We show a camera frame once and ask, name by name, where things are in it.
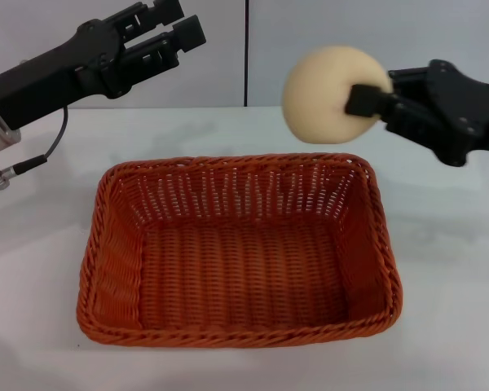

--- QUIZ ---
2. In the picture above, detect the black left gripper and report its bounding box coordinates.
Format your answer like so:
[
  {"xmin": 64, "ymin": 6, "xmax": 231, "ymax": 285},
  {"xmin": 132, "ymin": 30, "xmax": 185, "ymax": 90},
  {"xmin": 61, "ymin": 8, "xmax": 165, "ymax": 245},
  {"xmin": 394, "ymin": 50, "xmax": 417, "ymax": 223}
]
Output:
[{"xmin": 0, "ymin": 0, "xmax": 187, "ymax": 132}]

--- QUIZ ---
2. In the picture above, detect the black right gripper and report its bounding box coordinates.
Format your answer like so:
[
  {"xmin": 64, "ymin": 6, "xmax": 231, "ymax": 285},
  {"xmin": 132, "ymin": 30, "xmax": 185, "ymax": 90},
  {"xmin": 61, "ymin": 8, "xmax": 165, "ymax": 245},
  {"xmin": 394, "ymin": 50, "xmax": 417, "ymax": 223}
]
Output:
[{"xmin": 343, "ymin": 59, "xmax": 489, "ymax": 169}]

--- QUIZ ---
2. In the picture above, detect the round beige bread bun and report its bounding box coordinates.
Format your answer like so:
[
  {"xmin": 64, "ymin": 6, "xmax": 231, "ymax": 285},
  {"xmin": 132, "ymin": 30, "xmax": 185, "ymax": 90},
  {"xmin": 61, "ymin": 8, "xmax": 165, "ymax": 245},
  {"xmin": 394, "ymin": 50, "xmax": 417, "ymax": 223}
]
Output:
[{"xmin": 282, "ymin": 44, "xmax": 394, "ymax": 146}]

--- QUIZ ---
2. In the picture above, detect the orange woven rectangular basket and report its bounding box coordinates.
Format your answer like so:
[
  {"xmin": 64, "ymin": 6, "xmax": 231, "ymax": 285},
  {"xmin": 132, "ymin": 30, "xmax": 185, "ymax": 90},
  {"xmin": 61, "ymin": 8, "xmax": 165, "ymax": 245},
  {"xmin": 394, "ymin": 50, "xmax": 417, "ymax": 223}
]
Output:
[{"xmin": 76, "ymin": 152, "xmax": 403, "ymax": 349}]

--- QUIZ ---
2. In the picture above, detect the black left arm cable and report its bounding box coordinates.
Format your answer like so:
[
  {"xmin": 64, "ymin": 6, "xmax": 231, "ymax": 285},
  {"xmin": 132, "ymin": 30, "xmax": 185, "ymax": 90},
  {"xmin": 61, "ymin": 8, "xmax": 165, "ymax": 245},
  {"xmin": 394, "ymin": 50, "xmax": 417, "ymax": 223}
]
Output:
[{"xmin": 2, "ymin": 104, "xmax": 69, "ymax": 178}]

